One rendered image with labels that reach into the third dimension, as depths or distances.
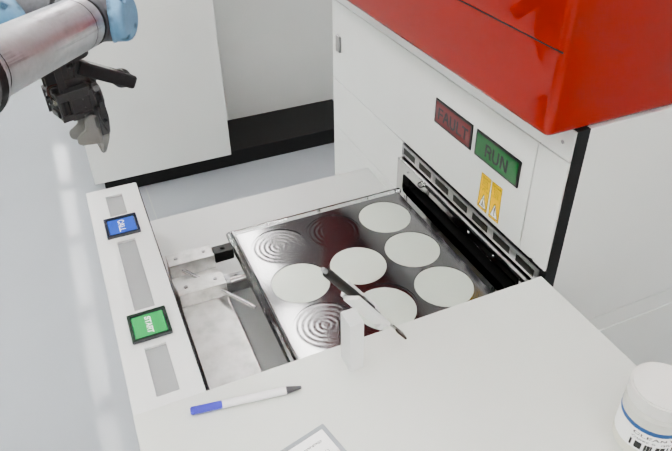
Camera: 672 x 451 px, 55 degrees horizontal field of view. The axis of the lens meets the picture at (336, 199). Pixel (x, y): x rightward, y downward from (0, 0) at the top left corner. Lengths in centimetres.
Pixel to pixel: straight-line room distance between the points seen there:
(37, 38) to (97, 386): 154
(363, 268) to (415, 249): 11
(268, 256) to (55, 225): 192
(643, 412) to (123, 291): 73
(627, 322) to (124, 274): 89
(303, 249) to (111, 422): 113
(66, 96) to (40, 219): 186
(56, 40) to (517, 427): 74
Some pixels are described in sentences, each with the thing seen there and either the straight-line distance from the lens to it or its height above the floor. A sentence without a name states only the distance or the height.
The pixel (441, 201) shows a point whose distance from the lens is 123.
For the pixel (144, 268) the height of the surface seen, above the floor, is 96.
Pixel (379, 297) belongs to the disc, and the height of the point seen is 90.
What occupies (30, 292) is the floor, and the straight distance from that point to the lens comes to 268.
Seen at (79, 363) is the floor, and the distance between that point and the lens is 234.
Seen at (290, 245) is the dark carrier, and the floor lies 90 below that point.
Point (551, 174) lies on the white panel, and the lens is 97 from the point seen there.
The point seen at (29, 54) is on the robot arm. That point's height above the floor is 135.
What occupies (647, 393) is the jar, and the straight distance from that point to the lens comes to 80.
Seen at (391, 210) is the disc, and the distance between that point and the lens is 126.
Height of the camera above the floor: 164
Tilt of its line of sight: 35 degrees down
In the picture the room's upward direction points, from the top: 1 degrees counter-clockwise
